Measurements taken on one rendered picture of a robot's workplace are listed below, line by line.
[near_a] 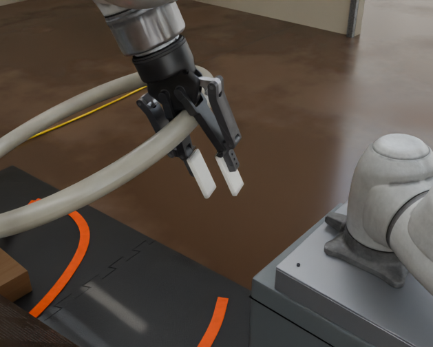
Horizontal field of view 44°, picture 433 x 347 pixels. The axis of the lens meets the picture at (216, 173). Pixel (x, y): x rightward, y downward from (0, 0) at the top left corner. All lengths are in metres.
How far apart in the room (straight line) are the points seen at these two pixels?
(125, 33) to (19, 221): 0.26
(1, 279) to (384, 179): 1.71
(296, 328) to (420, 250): 0.37
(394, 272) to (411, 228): 0.20
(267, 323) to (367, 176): 0.43
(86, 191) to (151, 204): 2.21
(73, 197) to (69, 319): 1.65
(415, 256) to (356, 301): 0.19
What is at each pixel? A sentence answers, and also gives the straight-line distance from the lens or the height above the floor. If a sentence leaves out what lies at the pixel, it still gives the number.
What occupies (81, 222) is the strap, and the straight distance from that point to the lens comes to 2.77.
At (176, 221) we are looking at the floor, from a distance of 2.73.
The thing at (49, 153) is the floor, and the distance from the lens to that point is 3.46.
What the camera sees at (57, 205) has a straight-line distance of 0.67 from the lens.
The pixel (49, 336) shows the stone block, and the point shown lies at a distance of 1.35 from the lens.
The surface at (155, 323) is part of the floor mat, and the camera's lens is 2.22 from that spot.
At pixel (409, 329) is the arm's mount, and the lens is 1.11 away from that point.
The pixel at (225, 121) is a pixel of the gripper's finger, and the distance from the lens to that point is 0.71.
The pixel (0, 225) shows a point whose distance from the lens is 0.71.
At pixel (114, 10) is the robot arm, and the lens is 0.67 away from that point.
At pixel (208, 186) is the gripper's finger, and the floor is 1.20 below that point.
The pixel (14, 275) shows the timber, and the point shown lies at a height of 0.13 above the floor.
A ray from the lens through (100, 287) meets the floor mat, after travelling 2.39.
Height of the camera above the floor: 1.63
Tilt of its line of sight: 32 degrees down
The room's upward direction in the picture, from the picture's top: straight up
